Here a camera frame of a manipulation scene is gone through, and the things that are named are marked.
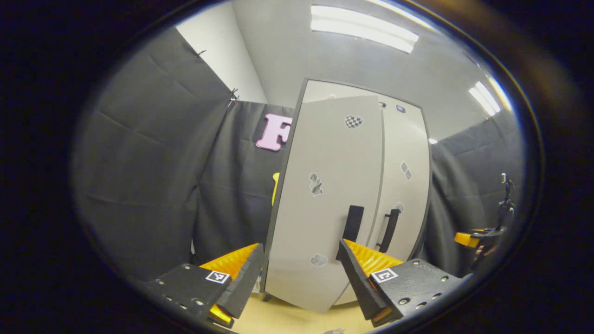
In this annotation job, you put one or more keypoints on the black tripod stand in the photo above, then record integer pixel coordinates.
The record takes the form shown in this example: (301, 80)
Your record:
(507, 204)

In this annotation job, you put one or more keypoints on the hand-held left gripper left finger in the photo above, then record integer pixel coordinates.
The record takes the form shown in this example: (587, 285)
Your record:
(243, 287)

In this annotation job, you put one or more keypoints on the small ceiling light panel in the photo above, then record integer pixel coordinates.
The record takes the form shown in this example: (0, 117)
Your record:
(485, 98)

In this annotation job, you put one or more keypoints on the grey white cabinet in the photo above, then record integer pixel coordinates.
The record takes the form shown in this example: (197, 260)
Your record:
(294, 125)

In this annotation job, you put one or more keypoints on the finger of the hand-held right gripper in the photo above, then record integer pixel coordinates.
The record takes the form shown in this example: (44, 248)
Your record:
(466, 239)

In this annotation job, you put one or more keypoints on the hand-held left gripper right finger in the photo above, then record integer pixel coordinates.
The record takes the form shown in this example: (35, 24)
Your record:
(357, 283)

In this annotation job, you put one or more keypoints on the large ceiling light panel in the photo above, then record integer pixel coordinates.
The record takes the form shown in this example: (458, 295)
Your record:
(364, 28)

